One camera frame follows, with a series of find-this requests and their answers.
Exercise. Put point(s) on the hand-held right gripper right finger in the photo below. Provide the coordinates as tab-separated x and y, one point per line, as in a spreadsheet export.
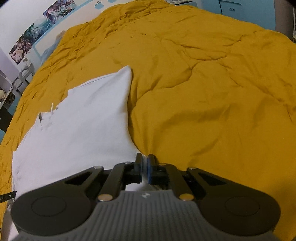
150	168

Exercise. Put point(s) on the teal wall poster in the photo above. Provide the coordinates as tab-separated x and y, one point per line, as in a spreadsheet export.
34	30

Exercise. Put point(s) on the grey chair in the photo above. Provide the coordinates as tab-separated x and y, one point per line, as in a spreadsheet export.
18	83
27	69

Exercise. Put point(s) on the yellow blanket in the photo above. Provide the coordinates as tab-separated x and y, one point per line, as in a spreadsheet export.
196	81

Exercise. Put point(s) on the blue pillow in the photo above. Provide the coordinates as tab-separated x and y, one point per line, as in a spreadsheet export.
53	42

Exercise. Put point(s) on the white and blue headboard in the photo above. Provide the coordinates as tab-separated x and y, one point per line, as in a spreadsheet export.
76	22

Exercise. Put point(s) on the white printed t-shirt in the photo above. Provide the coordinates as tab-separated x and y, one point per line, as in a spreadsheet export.
81	127

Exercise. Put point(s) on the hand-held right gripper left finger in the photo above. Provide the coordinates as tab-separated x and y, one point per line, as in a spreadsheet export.
139	163

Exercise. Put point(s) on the purple wall poster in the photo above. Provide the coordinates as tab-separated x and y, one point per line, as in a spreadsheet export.
60	9

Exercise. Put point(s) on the reddish wall poster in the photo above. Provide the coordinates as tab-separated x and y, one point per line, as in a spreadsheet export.
19	51

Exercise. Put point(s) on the blue and white wardrobe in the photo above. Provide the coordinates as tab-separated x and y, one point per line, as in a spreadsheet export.
240	10

